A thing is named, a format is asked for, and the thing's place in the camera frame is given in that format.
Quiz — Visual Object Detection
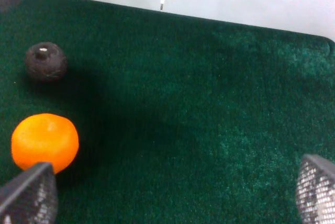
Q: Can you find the dark maroon ball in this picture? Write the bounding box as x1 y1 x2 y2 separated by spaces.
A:
24 42 68 82

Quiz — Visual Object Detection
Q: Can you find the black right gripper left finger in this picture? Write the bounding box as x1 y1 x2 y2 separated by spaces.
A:
1 162 58 223

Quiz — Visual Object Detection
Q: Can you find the green velvet table cloth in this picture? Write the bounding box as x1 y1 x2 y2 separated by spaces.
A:
1 0 334 223

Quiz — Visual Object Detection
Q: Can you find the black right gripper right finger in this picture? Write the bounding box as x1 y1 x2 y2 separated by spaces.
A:
295 154 334 223

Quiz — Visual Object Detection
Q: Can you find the orange fruit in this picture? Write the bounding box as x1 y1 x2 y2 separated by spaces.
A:
11 113 79 174

